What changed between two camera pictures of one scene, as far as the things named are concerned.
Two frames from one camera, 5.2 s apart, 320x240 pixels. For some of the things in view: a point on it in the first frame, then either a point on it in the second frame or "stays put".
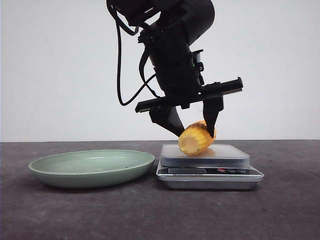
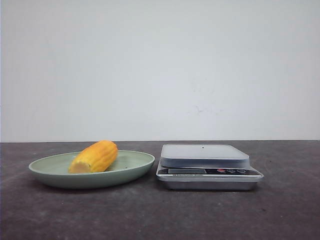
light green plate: (92, 169) stays put
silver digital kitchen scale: (222, 166) stays put
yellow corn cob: (195, 138) -> (96, 157)
